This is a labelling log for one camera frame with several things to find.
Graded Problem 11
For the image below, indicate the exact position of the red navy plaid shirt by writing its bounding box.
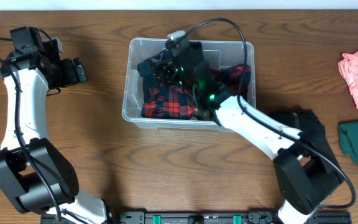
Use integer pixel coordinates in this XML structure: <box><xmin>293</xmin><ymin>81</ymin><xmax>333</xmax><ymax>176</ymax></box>
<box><xmin>139</xmin><ymin>64</ymin><xmax>252</xmax><ymax>120</ymax></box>

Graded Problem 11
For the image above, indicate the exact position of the clear plastic storage bin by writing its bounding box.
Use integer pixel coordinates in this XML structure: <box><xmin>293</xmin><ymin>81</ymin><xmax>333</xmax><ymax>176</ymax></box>
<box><xmin>122</xmin><ymin>37</ymin><xmax>244</xmax><ymax>132</ymax></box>

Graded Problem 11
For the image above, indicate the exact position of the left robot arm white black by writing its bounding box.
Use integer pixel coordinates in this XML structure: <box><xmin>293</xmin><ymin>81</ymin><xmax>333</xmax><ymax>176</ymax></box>
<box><xmin>0</xmin><ymin>37</ymin><xmax>112</xmax><ymax>223</ymax></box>

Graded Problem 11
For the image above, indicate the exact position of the black banded cloth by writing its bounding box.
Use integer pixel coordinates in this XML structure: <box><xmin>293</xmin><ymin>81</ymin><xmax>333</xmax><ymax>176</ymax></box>
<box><xmin>137</xmin><ymin>50</ymin><xmax>175</xmax><ymax>88</ymax></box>
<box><xmin>270</xmin><ymin>108</ymin><xmax>339</xmax><ymax>179</ymax></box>

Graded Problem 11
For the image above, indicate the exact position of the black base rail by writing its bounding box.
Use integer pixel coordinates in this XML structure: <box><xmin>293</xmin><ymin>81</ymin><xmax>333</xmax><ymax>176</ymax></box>
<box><xmin>118</xmin><ymin>211</ymin><xmax>352</xmax><ymax>224</ymax></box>

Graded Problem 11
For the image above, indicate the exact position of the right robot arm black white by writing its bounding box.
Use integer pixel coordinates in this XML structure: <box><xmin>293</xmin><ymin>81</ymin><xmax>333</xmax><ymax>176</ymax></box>
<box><xmin>147</xmin><ymin>40</ymin><xmax>345</xmax><ymax>223</ymax></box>

